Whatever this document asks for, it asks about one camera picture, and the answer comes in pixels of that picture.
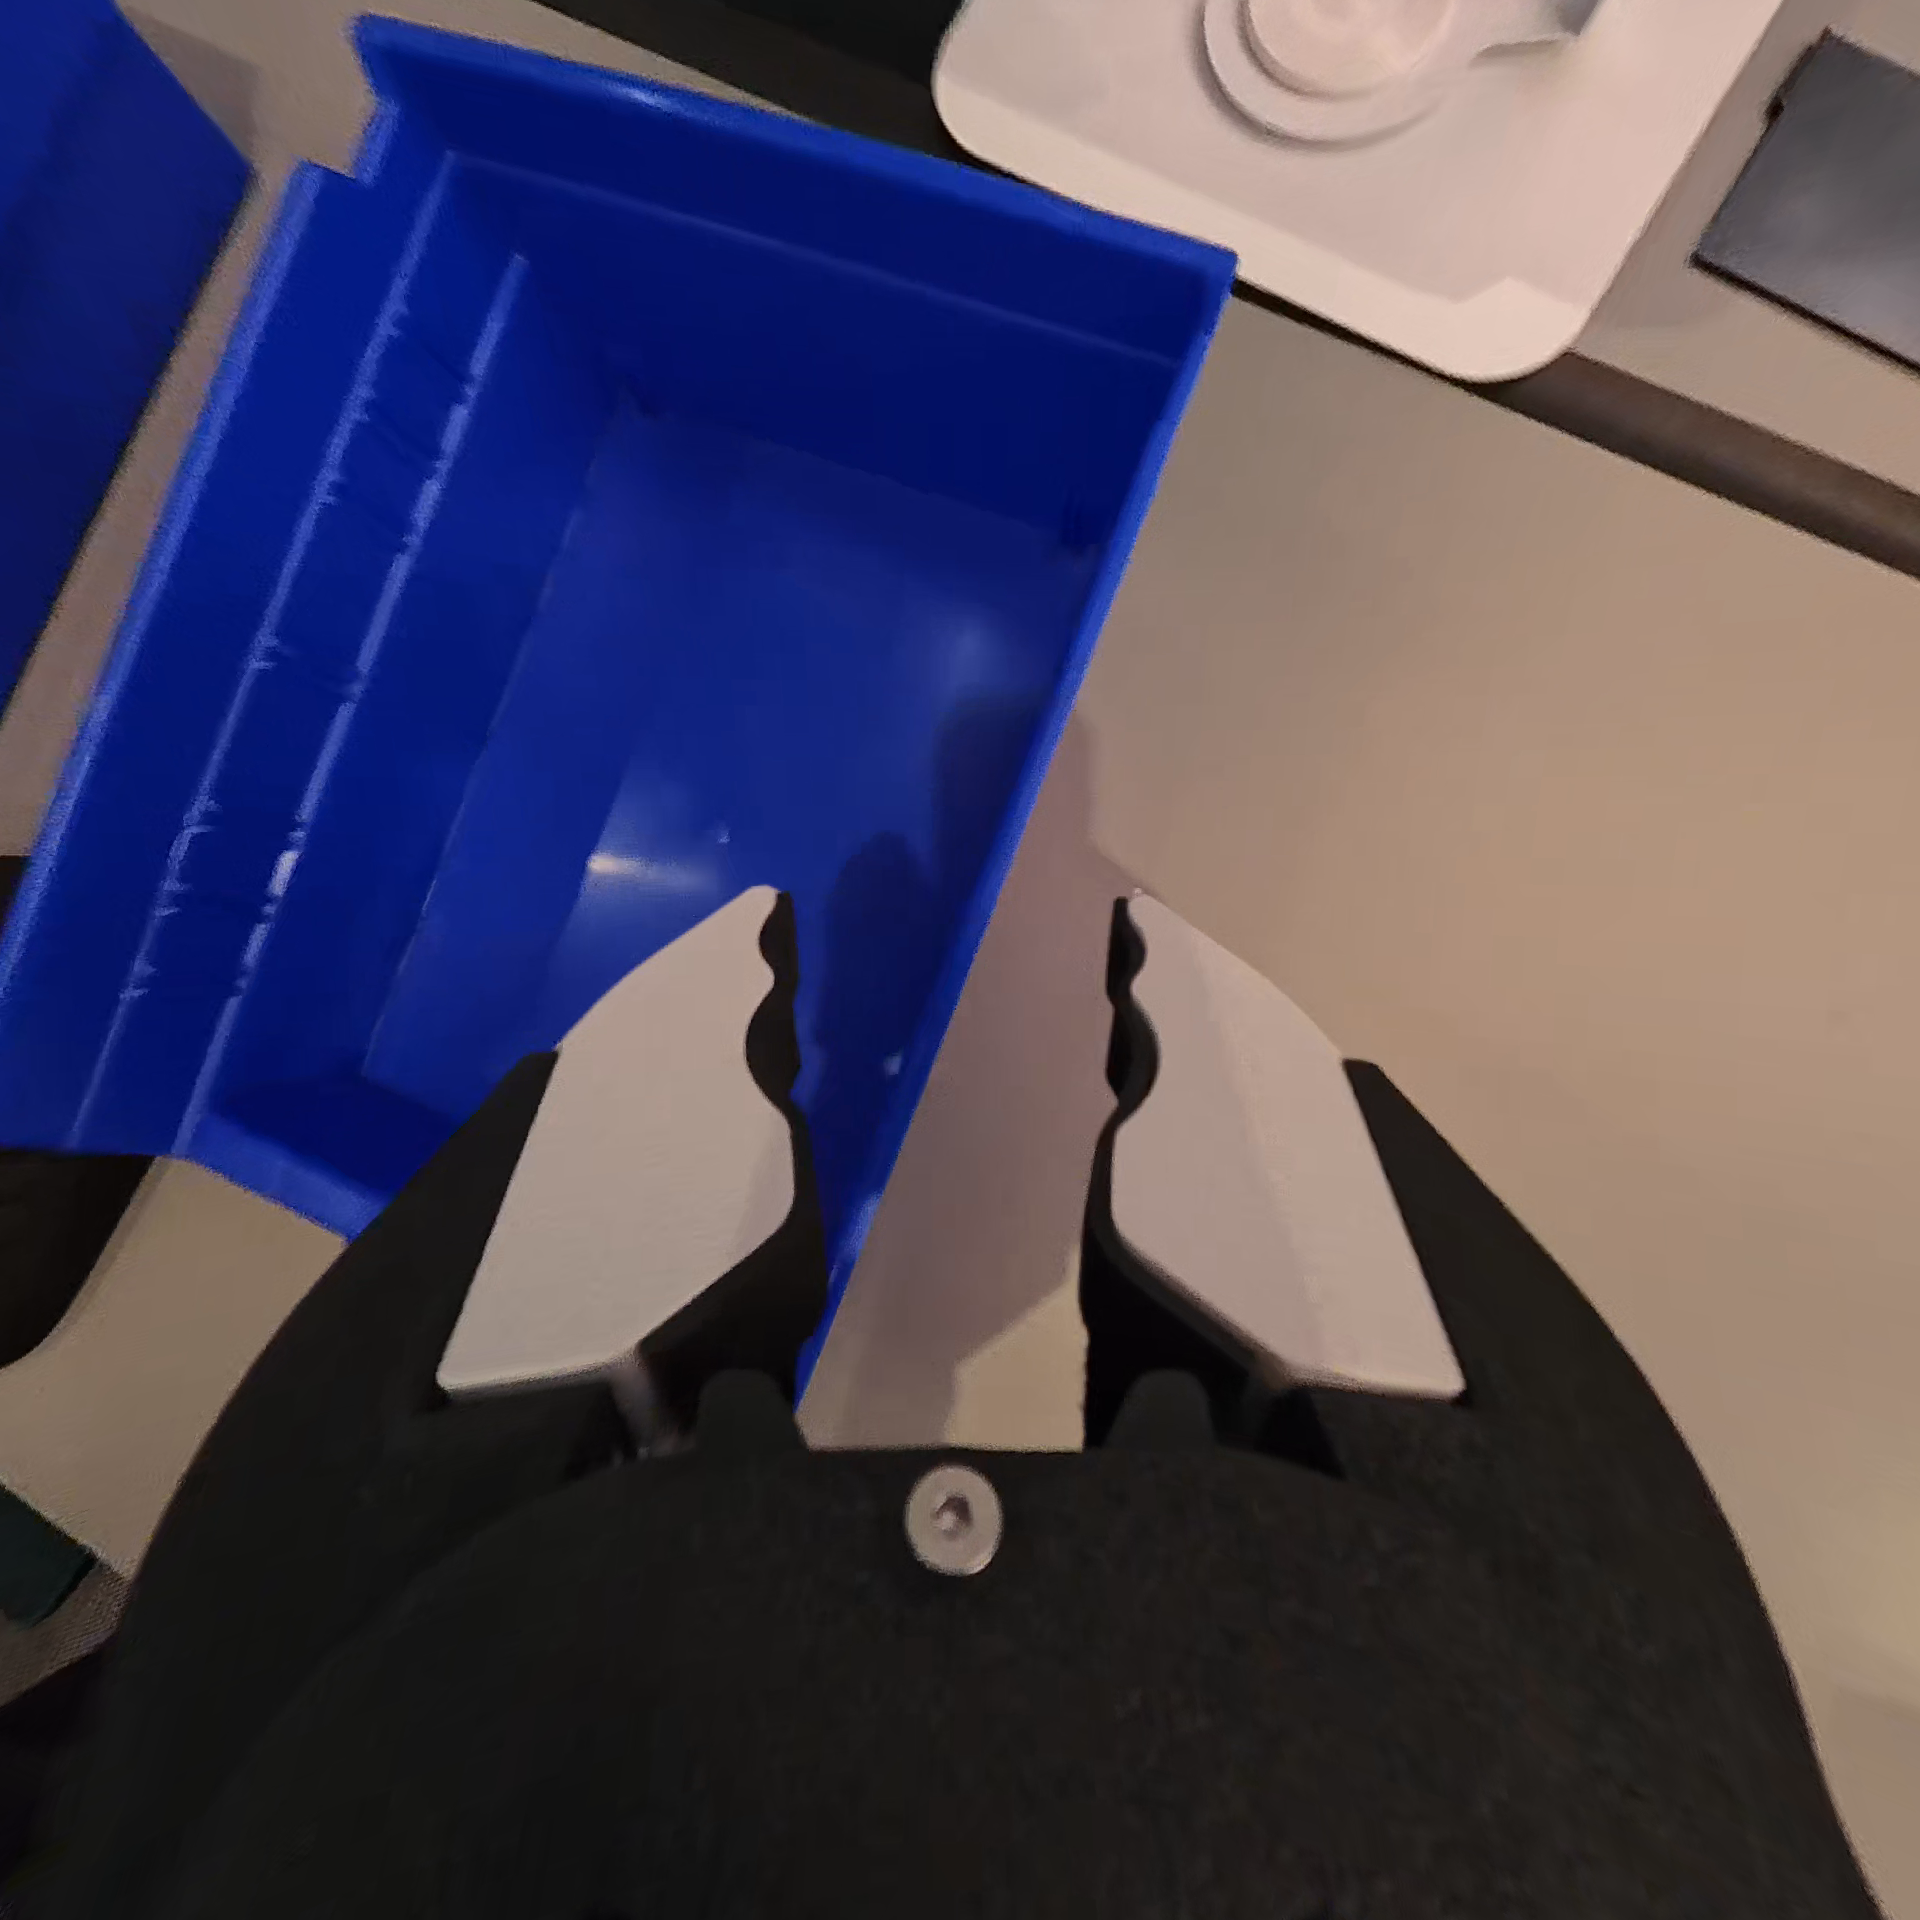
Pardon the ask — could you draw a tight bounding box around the blue plastic bin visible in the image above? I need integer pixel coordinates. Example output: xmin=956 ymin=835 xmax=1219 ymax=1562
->
xmin=0 ymin=17 xmax=1242 ymax=1404
xmin=0 ymin=0 xmax=253 ymax=707

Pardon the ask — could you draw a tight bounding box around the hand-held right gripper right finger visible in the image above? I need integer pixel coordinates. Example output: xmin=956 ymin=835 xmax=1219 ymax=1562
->
xmin=1076 ymin=892 xmax=1470 ymax=1453

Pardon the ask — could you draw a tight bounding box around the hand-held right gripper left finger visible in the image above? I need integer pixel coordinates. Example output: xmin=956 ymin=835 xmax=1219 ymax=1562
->
xmin=434 ymin=885 xmax=829 ymax=1453

